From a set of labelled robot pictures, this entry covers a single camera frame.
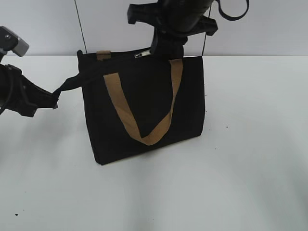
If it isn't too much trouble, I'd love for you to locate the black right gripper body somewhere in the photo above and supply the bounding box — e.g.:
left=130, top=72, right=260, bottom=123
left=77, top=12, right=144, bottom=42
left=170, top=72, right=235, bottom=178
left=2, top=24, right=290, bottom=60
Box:
left=127, top=0, right=218, bottom=37

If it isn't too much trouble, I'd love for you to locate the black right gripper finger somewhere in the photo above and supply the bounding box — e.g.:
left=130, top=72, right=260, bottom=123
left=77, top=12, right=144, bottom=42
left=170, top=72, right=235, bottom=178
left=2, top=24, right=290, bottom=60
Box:
left=168, top=35, right=188, bottom=59
left=151, top=27, right=171, bottom=56

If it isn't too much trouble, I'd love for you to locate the silver zipper pull with ring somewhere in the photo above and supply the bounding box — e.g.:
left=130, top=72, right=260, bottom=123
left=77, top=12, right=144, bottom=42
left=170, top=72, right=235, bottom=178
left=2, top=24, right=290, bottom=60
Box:
left=134, top=50, right=151, bottom=59

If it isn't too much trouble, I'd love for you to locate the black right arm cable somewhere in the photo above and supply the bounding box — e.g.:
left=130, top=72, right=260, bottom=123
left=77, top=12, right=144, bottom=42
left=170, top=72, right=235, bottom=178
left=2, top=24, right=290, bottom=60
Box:
left=217, top=0, right=250, bottom=21

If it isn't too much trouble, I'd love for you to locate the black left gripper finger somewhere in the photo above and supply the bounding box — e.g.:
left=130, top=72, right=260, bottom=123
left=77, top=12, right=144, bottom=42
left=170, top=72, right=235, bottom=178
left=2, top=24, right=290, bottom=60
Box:
left=34, top=94, right=58, bottom=109
left=23, top=78, right=53, bottom=99

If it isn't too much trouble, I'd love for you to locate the black bag with tan handles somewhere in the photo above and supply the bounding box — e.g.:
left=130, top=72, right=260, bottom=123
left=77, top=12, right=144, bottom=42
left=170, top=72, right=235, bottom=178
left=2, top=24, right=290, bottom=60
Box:
left=54, top=50, right=205, bottom=165

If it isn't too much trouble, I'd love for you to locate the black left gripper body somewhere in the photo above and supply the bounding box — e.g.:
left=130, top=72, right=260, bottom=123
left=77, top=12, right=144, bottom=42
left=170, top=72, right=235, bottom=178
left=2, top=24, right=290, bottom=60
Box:
left=0, top=64, right=37, bottom=117

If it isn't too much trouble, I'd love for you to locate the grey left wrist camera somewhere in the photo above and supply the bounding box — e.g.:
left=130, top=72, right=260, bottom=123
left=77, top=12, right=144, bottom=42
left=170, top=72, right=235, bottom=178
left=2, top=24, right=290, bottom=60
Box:
left=0, top=26, right=29, bottom=57

